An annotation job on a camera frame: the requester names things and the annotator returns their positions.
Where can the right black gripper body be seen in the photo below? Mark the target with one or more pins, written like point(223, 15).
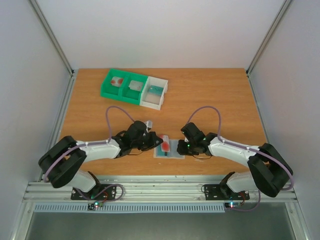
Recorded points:
point(184, 147)

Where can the teal card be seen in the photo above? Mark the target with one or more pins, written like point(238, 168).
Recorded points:
point(158, 153)
point(155, 90)

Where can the left controller board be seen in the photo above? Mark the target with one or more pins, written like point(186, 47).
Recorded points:
point(96, 205)

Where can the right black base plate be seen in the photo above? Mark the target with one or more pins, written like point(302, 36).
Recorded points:
point(214, 192)

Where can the aluminium front rail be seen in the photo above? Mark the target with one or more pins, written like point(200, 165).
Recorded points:
point(147, 179)

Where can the right aluminium frame post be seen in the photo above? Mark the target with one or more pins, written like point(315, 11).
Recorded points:
point(269, 34)

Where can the controller board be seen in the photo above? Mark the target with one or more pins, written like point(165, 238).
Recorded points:
point(96, 205)
point(233, 204)

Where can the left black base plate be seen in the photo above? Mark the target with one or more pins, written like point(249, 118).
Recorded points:
point(104, 192)

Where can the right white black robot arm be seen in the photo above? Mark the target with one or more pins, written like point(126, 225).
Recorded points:
point(268, 171)

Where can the green bin far left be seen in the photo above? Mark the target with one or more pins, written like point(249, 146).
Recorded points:
point(114, 91)

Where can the green bin middle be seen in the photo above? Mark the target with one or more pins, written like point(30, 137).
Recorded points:
point(130, 95)

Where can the teal card in bin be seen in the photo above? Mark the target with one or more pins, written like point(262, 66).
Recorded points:
point(155, 90)

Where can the grey slotted cable duct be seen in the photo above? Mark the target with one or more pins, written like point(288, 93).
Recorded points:
point(129, 208)

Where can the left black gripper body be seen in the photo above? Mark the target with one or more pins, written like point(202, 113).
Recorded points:
point(133, 143)

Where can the card with red circles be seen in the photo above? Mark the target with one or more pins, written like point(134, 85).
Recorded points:
point(116, 81)

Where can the right controller board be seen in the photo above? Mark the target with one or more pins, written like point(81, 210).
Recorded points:
point(233, 204)

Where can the green bin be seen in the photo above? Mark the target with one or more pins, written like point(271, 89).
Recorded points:
point(130, 95)
point(114, 91)

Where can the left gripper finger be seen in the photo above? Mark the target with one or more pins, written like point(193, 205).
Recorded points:
point(146, 147)
point(153, 139)

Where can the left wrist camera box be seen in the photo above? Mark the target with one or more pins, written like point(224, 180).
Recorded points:
point(149, 124)

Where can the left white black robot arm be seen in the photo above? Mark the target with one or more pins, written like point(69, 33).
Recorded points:
point(61, 165)

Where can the aluminium frame post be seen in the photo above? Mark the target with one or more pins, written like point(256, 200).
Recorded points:
point(47, 28)
point(269, 34)

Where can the white bin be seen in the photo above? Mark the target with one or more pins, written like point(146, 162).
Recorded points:
point(152, 101)

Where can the left aluminium frame post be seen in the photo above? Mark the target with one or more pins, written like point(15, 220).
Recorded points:
point(47, 28)

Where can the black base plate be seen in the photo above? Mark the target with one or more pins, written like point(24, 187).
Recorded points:
point(214, 192)
point(104, 192)

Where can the grey card in bin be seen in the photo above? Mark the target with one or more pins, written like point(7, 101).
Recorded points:
point(135, 85)

